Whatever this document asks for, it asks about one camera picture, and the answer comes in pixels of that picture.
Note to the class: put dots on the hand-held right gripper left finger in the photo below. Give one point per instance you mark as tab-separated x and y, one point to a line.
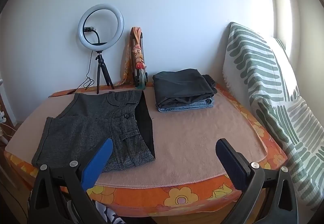
97	163

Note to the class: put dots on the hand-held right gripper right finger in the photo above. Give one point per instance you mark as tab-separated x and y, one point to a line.
232	163

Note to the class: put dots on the green striped white blanket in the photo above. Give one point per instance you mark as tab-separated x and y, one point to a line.
273	102

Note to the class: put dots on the pink felt mat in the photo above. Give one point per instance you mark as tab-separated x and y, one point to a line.
202	135

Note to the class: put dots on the folded black ribbed cloth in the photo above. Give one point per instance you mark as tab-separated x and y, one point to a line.
211	81

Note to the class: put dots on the grey tweed pants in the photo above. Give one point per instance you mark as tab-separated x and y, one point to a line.
96	122

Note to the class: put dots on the folded dark grey pants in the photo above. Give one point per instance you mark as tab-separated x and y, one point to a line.
183	86

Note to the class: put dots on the small decorated figurine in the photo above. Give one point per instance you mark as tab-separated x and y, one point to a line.
141	79

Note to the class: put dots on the black tripod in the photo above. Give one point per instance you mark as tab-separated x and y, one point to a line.
100	72

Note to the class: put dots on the orange floral tablecloth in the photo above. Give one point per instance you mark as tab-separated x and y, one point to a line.
177	198

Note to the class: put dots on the folded blue jeans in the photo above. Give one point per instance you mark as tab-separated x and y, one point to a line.
192	106

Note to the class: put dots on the orange patterned scarf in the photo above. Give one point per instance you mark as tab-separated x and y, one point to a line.
134	57

